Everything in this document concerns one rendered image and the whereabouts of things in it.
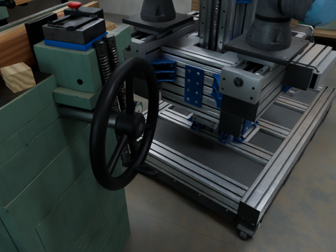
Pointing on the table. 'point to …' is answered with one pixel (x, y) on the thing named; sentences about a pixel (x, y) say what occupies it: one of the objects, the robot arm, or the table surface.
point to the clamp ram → (36, 24)
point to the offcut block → (18, 77)
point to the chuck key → (62, 20)
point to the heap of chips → (110, 26)
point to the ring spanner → (81, 23)
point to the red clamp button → (74, 4)
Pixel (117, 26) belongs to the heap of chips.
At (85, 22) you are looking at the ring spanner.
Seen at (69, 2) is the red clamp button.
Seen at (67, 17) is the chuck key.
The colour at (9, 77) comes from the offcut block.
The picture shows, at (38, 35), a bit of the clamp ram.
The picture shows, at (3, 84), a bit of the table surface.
